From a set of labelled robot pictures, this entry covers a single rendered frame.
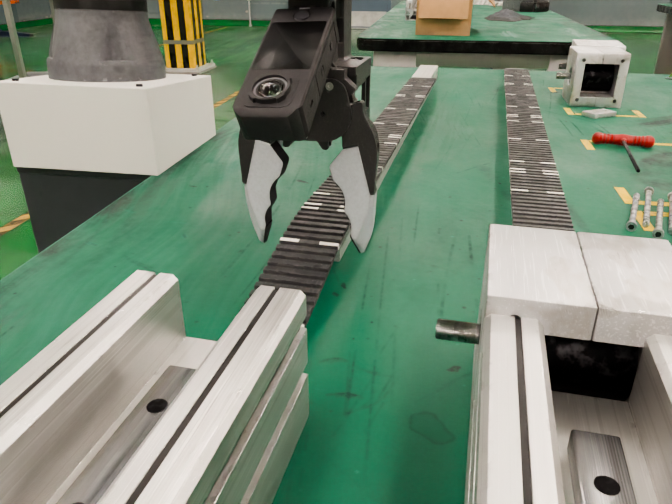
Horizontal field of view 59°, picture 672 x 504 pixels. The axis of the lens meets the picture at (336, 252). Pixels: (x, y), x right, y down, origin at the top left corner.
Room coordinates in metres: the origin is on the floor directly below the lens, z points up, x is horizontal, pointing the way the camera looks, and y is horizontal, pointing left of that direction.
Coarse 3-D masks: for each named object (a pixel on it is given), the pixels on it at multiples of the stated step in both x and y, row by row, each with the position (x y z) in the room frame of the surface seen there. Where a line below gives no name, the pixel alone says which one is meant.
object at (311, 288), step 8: (264, 280) 0.40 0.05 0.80; (272, 280) 0.40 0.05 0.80; (280, 280) 0.40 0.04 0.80; (288, 280) 0.40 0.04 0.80; (296, 280) 0.39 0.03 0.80; (304, 280) 0.39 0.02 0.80; (312, 280) 0.39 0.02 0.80; (256, 288) 0.39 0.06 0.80; (288, 288) 0.39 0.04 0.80; (296, 288) 0.39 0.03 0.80; (304, 288) 0.38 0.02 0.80; (312, 288) 0.39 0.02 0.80; (320, 288) 0.39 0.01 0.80; (312, 296) 0.38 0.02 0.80
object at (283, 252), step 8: (280, 248) 0.44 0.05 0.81; (288, 248) 0.44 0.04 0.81; (296, 248) 0.44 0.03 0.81; (304, 248) 0.43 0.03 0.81; (312, 248) 0.43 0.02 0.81; (272, 256) 0.43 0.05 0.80; (280, 256) 0.43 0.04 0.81; (288, 256) 0.43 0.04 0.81; (296, 256) 0.42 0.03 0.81; (304, 256) 0.42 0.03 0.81; (312, 256) 0.42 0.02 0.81; (320, 256) 0.42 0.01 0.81; (328, 256) 0.43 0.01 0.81; (328, 264) 0.42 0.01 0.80
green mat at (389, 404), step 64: (448, 128) 0.94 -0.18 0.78; (576, 128) 0.94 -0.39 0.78; (640, 128) 0.94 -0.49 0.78; (128, 192) 0.64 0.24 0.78; (192, 192) 0.64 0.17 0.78; (384, 192) 0.64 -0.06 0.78; (448, 192) 0.64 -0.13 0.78; (576, 192) 0.64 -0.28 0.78; (640, 192) 0.64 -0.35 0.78; (64, 256) 0.48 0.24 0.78; (128, 256) 0.48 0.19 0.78; (192, 256) 0.48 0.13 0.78; (256, 256) 0.48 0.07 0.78; (384, 256) 0.48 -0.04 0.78; (448, 256) 0.48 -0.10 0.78; (0, 320) 0.37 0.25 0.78; (64, 320) 0.37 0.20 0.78; (192, 320) 0.37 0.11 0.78; (320, 320) 0.37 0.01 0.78; (384, 320) 0.37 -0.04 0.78; (0, 384) 0.30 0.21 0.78; (320, 384) 0.30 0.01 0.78; (384, 384) 0.30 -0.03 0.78; (448, 384) 0.30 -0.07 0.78; (320, 448) 0.24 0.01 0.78; (384, 448) 0.24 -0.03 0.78; (448, 448) 0.24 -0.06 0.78
